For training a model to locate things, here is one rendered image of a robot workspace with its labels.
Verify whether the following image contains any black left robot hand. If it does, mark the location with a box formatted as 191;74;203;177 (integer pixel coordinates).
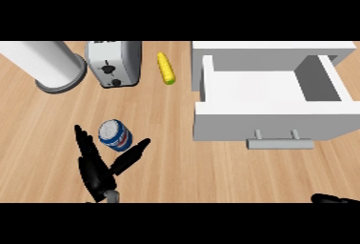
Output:
73;124;151;204

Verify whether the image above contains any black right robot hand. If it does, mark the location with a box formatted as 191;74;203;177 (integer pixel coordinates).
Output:
311;193;360;204

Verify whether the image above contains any blue can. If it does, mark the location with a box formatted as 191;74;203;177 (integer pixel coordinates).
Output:
97;118;134;152

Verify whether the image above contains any white drawer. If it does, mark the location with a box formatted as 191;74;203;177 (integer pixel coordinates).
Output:
193;54;360;142

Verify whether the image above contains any grey paper towel holder base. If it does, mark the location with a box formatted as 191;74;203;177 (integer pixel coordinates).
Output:
33;53;88;95

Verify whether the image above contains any silver toaster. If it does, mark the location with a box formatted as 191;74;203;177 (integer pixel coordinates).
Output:
84;41;143;90

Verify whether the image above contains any yellow corn cob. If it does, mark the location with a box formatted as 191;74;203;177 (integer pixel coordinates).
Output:
156;51;177;86

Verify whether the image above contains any white paper towel roll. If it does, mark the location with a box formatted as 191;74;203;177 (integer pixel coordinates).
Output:
0;41;81;89

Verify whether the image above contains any white cabinet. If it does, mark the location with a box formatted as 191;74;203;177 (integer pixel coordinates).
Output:
190;41;357;92

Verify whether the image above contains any grey drawer handle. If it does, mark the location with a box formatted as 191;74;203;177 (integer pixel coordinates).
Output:
246;129;315;151

